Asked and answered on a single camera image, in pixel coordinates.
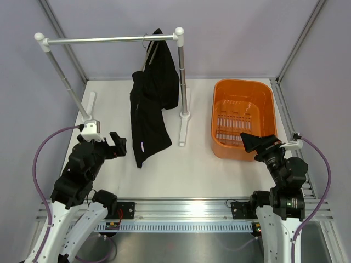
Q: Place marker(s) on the silver clothes rack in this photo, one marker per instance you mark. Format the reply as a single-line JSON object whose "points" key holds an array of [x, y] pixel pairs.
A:
{"points": [[87, 113]]}

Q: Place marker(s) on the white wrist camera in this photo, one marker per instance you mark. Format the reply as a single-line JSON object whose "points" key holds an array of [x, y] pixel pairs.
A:
{"points": [[90, 131], [296, 142]]}

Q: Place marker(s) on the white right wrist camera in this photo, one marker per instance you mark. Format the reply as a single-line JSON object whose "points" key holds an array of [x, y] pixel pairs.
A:
{"points": [[296, 142]]}

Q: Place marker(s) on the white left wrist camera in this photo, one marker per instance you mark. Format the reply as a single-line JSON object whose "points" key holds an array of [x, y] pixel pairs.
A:
{"points": [[90, 131]]}

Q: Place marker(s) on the black shorts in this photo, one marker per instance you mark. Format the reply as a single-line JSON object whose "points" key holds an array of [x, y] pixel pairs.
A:
{"points": [[155, 89]]}

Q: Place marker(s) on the orange plastic basket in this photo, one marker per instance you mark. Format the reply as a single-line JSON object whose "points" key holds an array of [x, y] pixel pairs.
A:
{"points": [[240, 106]]}

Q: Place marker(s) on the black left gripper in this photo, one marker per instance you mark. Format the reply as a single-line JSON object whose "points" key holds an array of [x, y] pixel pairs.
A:
{"points": [[119, 149]]}

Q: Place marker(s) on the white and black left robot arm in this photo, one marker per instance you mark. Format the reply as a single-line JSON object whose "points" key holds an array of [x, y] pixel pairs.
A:
{"points": [[62, 236]]}

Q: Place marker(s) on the white slotted cable duct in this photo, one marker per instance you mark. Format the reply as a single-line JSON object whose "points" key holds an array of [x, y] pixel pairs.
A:
{"points": [[176, 227]]}

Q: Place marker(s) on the aluminium mounting rail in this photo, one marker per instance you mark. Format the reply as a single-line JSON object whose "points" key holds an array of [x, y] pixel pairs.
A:
{"points": [[193, 209]]}

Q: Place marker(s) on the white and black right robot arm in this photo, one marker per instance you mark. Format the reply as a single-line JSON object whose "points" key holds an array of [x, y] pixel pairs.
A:
{"points": [[281, 210]]}

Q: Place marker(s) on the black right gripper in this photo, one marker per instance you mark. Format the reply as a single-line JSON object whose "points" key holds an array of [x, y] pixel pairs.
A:
{"points": [[263, 144]]}

